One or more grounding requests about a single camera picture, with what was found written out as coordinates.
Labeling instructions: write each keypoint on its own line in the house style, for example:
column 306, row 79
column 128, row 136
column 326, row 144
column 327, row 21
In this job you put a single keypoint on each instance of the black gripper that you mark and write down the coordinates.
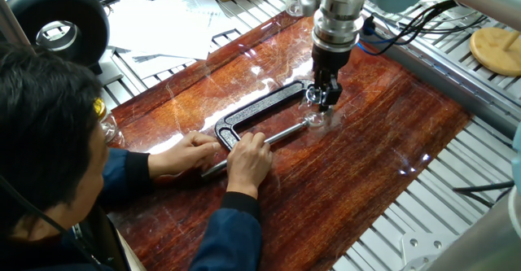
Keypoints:
column 329, row 59

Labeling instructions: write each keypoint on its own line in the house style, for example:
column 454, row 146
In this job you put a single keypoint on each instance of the white round jar lid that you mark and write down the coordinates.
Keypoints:
column 312, row 95

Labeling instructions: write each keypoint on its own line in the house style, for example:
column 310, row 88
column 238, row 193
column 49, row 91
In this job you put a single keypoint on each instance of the small clear glass jar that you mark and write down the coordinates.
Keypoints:
column 315, row 118

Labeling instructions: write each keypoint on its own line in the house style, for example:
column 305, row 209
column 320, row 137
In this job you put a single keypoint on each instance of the black C-clamp with steel screw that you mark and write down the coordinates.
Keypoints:
column 260, row 105

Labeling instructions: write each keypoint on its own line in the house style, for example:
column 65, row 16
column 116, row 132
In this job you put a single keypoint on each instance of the person's left forearm blue sleeve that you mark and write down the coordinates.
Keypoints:
column 122, row 173

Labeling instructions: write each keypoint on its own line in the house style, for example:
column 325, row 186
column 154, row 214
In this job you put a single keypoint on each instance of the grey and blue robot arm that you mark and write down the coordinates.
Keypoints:
column 338, row 23

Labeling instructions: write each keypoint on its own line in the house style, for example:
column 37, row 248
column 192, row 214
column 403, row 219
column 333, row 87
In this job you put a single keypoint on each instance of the person's right forearm dark sleeve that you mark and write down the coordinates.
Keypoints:
column 232, row 238

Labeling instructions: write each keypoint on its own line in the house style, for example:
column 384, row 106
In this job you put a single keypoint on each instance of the clear glass storage jar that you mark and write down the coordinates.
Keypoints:
column 109, row 130

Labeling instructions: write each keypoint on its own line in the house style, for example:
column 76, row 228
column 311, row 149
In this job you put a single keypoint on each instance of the gold metal jar lid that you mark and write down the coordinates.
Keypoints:
column 99, row 107

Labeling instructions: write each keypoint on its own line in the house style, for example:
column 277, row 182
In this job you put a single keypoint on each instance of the person's right hand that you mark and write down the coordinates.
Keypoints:
column 248, row 165

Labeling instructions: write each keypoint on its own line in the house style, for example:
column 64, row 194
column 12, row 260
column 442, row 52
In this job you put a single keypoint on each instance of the person's left hand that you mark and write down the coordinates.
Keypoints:
column 187, row 155

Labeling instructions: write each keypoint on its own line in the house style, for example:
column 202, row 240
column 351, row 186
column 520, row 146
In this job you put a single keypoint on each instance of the round wooden disc stand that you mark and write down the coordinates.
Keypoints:
column 492, row 53

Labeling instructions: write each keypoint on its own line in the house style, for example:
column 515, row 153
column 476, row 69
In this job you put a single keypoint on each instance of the white paper sheet with drawing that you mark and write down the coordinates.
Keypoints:
column 158, row 65

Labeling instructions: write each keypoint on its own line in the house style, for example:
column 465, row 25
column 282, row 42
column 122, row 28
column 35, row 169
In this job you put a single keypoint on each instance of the white printed paper sheets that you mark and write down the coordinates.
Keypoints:
column 163, row 27

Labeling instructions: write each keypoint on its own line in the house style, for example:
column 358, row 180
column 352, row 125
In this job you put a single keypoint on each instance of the black table side panel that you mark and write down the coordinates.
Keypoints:
column 108, row 240

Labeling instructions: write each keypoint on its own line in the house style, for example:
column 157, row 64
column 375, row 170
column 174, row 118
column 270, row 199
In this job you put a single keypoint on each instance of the person's head black hair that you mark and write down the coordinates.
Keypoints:
column 40, row 120

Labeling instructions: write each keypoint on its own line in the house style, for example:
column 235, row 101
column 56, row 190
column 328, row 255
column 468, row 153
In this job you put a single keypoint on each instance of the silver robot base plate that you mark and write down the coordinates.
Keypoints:
column 423, row 246

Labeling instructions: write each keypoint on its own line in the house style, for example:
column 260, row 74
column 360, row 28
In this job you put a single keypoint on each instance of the grey metal base plate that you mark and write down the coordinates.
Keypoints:
column 110, row 71

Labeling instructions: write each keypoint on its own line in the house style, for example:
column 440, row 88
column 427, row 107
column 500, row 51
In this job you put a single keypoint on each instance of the aluminium frame post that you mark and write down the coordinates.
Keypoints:
column 16, row 31

